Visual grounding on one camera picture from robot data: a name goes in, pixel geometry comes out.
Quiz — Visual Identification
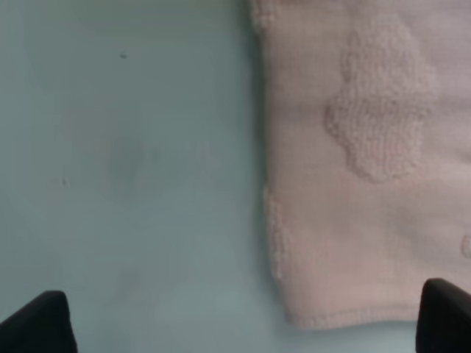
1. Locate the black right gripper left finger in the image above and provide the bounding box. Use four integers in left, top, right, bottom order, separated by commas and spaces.
1, 290, 78, 353

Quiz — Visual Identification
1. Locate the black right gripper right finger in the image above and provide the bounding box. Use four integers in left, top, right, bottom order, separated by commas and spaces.
415, 279, 471, 353

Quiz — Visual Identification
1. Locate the pink towel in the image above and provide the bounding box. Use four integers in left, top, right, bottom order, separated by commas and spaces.
251, 0, 470, 329

